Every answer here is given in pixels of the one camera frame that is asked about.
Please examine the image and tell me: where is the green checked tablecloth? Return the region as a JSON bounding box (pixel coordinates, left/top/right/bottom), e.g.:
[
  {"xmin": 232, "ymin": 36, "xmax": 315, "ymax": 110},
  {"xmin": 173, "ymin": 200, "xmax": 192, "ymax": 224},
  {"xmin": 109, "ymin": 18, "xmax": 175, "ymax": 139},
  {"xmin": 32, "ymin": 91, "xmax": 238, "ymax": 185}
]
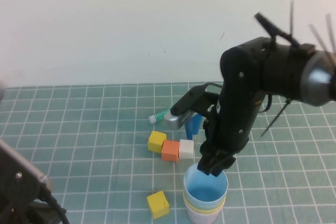
[{"xmin": 0, "ymin": 80, "xmax": 336, "ymax": 224}]

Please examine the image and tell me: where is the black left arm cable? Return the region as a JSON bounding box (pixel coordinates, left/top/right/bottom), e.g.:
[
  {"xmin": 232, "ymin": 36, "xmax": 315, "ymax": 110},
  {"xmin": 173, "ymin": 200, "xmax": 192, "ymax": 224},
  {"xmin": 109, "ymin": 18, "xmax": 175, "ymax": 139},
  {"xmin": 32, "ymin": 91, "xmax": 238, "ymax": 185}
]
[{"xmin": 36, "ymin": 191, "xmax": 71, "ymax": 224}]

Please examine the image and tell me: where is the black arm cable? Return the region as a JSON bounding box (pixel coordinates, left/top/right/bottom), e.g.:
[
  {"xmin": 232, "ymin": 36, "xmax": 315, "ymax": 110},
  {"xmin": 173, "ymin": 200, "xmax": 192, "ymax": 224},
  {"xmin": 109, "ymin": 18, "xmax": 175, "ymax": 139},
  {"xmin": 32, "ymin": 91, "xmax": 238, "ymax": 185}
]
[
  {"xmin": 254, "ymin": 12, "xmax": 300, "ymax": 48},
  {"xmin": 36, "ymin": 191, "xmax": 71, "ymax": 224}
]

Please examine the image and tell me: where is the pink plastic cup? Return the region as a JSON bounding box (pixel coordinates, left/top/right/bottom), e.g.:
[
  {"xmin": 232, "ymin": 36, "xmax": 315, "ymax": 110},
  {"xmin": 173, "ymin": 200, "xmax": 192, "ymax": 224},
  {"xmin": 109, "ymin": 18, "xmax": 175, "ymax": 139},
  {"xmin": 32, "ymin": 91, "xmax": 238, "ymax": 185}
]
[{"xmin": 184, "ymin": 204, "xmax": 224, "ymax": 224}]

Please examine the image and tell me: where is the orange foam block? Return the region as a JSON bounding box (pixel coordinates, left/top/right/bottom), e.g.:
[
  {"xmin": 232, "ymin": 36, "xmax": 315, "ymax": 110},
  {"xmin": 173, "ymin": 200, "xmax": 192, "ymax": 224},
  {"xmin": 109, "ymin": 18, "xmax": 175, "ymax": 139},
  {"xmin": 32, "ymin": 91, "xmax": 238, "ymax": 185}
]
[{"xmin": 161, "ymin": 140, "xmax": 181, "ymax": 163}]

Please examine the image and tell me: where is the white foam block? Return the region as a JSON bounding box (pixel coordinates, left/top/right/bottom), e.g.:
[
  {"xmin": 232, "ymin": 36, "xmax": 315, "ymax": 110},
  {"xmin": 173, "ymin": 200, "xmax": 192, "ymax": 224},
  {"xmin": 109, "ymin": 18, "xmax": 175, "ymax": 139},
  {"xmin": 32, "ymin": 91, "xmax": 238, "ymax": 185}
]
[{"xmin": 178, "ymin": 138, "xmax": 195, "ymax": 159}]

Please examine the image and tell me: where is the yellow foam cube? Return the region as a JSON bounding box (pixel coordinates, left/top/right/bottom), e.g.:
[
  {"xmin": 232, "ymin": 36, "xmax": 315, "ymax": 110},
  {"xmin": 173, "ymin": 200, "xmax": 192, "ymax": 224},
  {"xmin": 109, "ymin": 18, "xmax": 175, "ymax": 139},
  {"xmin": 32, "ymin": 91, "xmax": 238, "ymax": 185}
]
[
  {"xmin": 147, "ymin": 130, "xmax": 167, "ymax": 154},
  {"xmin": 146, "ymin": 190, "xmax": 170, "ymax": 220}
]

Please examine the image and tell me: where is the green white glue stick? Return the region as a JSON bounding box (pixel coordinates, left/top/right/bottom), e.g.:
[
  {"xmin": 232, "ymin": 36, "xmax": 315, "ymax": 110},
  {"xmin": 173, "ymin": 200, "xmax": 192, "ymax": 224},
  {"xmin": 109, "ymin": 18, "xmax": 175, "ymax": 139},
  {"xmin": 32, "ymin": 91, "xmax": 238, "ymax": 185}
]
[{"xmin": 148, "ymin": 108, "xmax": 172, "ymax": 125}]

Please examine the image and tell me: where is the yellow plastic cup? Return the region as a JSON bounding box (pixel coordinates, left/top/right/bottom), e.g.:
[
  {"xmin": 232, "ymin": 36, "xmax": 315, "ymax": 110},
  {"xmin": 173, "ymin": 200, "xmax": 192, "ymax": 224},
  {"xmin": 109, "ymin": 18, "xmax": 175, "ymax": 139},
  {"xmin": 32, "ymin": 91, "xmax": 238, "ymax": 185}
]
[{"xmin": 183, "ymin": 199, "xmax": 226, "ymax": 215}]

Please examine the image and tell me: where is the black cable tie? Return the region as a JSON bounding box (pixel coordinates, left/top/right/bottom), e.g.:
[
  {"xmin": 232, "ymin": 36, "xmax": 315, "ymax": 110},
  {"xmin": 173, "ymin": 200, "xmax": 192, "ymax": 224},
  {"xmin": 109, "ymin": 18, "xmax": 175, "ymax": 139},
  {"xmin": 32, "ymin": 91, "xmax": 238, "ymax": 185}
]
[
  {"xmin": 260, "ymin": 98, "xmax": 292, "ymax": 138},
  {"xmin": 308, "ymin": 24, "xmax": 329, "ymax": 52},
  {"xmin": 325, "ymin": 13, "xmax": 336, "ymax": 52},
  {"xmin": 289, "ymin": 0, "xmax": 295, "ymax": 38}
]

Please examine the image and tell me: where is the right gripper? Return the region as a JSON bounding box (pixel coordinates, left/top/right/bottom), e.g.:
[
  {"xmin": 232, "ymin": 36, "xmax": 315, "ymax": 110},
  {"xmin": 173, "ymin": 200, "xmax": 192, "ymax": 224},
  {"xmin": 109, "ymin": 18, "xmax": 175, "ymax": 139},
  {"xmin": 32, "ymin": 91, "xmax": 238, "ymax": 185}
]
[{"xmin": 197, "ymin": 90, "xmax": 260, "ymax": 178}]

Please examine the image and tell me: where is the blue plastic cup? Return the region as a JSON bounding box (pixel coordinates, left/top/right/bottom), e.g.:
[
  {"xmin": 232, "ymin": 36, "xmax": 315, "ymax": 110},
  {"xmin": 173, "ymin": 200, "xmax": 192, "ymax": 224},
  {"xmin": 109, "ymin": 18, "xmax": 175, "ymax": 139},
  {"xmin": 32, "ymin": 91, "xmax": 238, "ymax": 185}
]
[{"xmin": 183, "ymin": 163, "xmax": 229, "ymax": 207}]

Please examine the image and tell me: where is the green plastic cup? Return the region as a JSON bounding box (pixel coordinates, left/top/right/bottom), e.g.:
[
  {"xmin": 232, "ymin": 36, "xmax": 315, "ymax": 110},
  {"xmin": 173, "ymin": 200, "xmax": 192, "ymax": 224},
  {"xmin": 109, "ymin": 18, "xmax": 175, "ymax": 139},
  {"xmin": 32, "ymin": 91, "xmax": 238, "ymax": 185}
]
[{"xmin": 183, "ymin": 191, "xmax": 227, "ymax": 211}]

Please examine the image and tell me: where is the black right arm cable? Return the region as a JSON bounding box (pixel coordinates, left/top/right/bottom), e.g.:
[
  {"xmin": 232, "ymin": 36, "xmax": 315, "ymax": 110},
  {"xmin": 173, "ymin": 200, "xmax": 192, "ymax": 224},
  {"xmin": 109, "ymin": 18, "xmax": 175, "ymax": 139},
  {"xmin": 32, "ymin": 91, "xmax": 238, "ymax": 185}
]
[{"xmin": 254, "ymin": 12, "xmax": 300, "ymax": 48}]

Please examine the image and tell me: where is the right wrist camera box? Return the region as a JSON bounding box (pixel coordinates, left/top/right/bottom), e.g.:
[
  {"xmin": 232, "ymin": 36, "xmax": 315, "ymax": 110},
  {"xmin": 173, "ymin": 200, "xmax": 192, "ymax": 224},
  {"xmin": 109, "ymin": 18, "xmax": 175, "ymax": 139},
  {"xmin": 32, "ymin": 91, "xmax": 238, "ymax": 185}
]
[{"xmin": 163, "ymin": 84, "xmax": 220, "ymax": 131}]

